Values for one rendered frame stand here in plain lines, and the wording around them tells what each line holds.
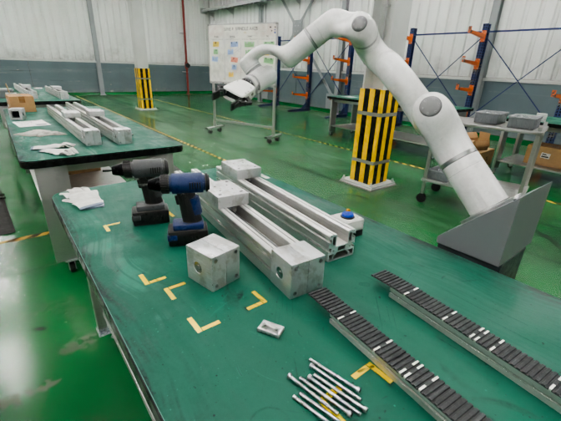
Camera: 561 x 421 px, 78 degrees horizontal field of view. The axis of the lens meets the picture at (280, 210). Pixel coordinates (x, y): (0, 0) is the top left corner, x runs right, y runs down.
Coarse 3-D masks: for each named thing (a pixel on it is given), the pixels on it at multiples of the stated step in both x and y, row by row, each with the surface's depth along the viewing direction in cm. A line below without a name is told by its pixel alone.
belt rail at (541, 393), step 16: (416, 304) 79; (432, 320) 77; (448, 336) 73; (464, 336) 70; (480, 352) 69; (496, 368) 66; (512, 368) 63; (528, 384) 62; (544, 400) 59; (560, 400) 57
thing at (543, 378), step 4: (548, 368) 62; (544, 372) 61; (548, 372) 61; (552, 372) 62; (556, 372) 61; (540, 376) 60; (544, 376) 61; (548, 376) 61; (552, 376) 61; (556, 376) 61; (536, 380) 60; (540, 380) 60; (544, 380) 60; (548, 380) 60; (552, 380) 60; (540, 384) 59; (544, 384) 59; (548, 384) 59
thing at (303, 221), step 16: (224, 176) 153; (256, 192) 129; (272, 192) 134; (288, 192) 129; (256, 208) 131; (272, 208) 121; (288, 208) 114; (304, 208) 118; (288, 224) 116; (304, 224) 106; (320, 224) 112; (336, 224) 105; (304, 240) 108; (320, 240) 101; (336, 240) 103; (352, 240) 103; (336, 256) 102
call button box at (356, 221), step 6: (336, 216) 116; (342, 216) 115; (354, 216) 116; (360, 216) 116; (348, 222) 112; (354, 222) 113; (360, 222) 114; (360, 228) 115; (354, 234) 115; (360, 234) 116
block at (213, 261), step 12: (204, 240) 90; (216, 240) 90; (192, 252) 86; (204, 252) 84; (216, 252) 84; (228, 252) 85; (192, 264) 88; (204, 264) 84; (216, 264) 83; (228, 264) 86; (192, 276) 89; (204, 276) 86; (216, 276) 84; (228, 276) 88; (216, 288) 85
